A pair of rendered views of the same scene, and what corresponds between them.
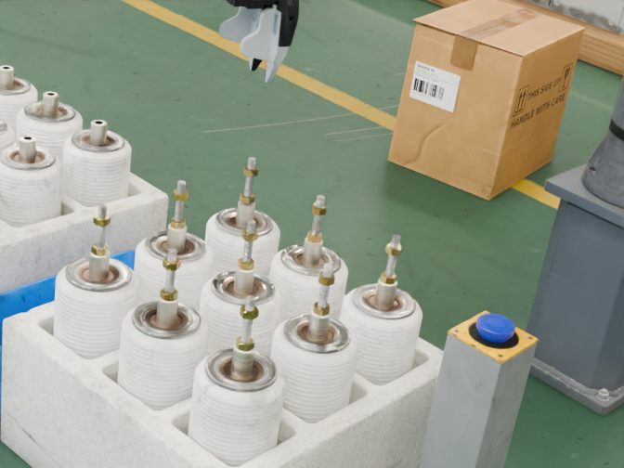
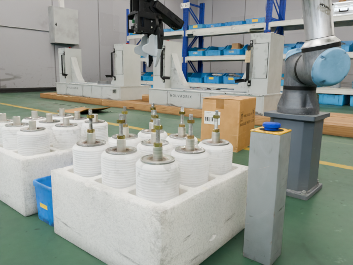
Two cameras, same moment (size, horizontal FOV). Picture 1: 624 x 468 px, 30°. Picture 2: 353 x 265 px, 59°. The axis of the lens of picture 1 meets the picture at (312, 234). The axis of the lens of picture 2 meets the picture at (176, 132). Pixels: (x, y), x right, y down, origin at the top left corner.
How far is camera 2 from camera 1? 0.61 m
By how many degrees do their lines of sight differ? 17
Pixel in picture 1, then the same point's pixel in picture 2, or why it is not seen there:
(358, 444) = (216, 199)
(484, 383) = (273, 149)
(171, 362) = (124, 165)
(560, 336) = not seen: hidden behind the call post
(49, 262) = not seen: hidden behind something
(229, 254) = not seen: hidden behind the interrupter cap
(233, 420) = (156, 179)
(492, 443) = (280, 183)
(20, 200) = (63, 139)
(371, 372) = (215, 172)
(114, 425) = (100, 200)
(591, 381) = (298, 187)
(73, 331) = (81, 166)
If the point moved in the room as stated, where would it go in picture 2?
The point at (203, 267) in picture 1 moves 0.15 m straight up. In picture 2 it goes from (137, 141) to (137, 88)
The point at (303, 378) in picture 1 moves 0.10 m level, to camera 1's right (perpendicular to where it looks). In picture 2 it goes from (186, 166) to (229, 167)
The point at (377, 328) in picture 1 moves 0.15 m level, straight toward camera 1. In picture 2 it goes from (215, 149) to (217, 165)
